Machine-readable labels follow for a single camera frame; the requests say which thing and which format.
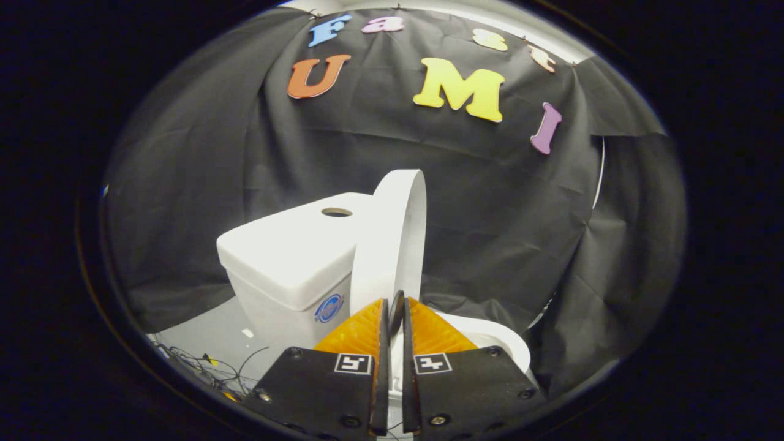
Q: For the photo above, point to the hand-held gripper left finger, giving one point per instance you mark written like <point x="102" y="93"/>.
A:
<point x="318" y="392"/>

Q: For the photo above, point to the black backdrop cloth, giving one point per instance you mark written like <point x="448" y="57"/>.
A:
<point x="502" y="214"/>

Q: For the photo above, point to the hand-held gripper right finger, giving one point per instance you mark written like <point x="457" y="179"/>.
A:
<point x="471" y="392"/>

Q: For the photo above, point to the white toilet seat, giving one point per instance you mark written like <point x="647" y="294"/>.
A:
<point x="496" y="337"/>

